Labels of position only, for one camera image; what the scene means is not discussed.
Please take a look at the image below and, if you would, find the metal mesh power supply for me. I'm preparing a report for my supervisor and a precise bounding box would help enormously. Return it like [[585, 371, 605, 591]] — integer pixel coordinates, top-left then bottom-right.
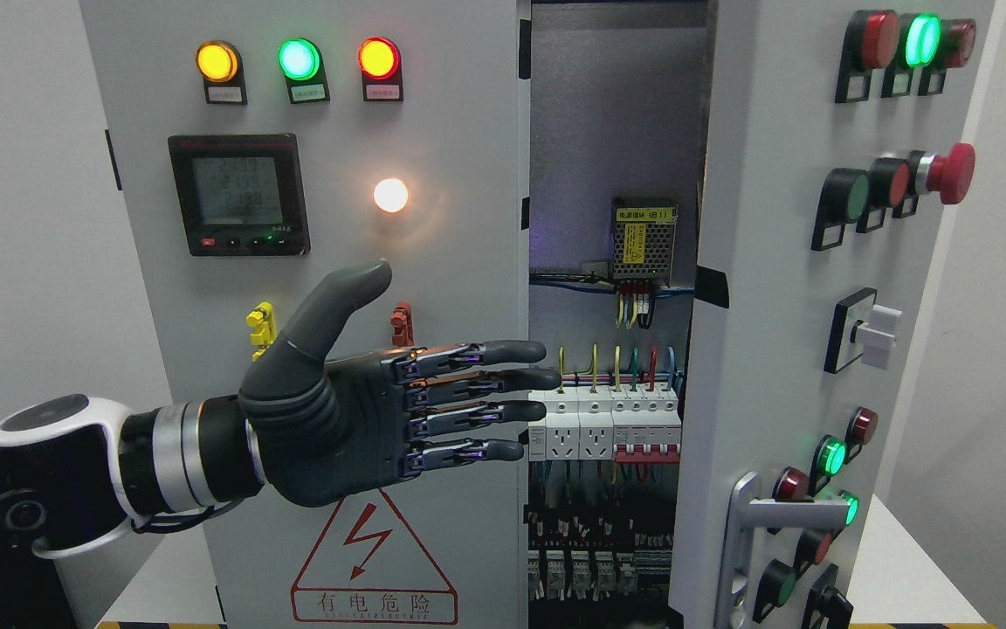
[[610, 196, 679, 282]]

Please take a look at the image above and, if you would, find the red terminal post block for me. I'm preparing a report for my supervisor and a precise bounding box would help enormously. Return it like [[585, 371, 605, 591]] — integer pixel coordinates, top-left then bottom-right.
[[389, 301, 415, 348]]

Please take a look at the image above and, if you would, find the green indicator light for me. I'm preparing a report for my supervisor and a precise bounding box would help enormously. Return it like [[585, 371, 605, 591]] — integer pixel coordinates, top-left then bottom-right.
[[277, 38, 322, 82]]

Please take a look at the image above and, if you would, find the relay and terminal row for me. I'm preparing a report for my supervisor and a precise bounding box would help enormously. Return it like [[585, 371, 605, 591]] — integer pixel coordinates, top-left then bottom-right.
[[523, 501, 674, 604]]

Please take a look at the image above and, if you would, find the red emergency stop button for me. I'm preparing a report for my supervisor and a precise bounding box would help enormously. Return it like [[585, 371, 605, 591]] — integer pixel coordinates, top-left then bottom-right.
[[907, 142, 975, 206]]

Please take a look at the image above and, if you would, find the red triangle warning sticker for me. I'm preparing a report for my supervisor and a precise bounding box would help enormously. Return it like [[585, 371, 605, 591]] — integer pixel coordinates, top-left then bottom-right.
[[290, 489, 459, 626]]

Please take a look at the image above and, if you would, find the red indicator light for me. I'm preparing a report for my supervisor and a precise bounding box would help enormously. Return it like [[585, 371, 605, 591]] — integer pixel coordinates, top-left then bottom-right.
[[358, 37, 402, 82]]

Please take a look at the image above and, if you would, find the black digital power meter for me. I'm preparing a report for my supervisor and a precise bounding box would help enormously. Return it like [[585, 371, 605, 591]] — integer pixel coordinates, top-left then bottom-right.
[[168, 133, 310, 256]]

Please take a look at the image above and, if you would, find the yellow terminal post block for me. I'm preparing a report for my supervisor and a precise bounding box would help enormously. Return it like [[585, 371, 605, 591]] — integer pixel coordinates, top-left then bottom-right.
[[246, 301, 277, 362]]

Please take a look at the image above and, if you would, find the silver door handle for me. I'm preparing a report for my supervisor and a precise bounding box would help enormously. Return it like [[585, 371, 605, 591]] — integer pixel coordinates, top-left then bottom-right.
[[712, 471, 853, 628]]

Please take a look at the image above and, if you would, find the white selector switch right door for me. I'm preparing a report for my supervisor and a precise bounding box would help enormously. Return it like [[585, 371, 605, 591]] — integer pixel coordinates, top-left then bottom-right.
[[823, 287, 902, 374]]

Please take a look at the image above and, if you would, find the yellow indicator light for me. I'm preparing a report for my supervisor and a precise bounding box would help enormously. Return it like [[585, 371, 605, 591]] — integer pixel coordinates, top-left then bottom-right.
[[195, 40, 241, 84]]

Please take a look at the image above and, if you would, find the white socket and breaker row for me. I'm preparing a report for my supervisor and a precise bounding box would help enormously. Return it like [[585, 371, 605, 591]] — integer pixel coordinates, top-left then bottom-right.
[[528, 384, 682, 463]]

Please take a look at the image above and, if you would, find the grey cabinet door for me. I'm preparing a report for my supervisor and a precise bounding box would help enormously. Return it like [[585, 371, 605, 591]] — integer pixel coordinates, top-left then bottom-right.
[[81, 1, 528, 628], [668, 1, 996, 628]]

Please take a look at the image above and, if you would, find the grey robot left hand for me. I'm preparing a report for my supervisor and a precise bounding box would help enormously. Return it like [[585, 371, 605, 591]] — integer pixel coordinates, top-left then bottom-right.
[[238, 259, 562, 508]]

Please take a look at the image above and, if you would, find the white glowing indicator light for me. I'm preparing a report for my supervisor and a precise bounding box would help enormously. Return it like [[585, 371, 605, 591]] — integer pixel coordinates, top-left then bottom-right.
[[374, 176, 409, 214]]

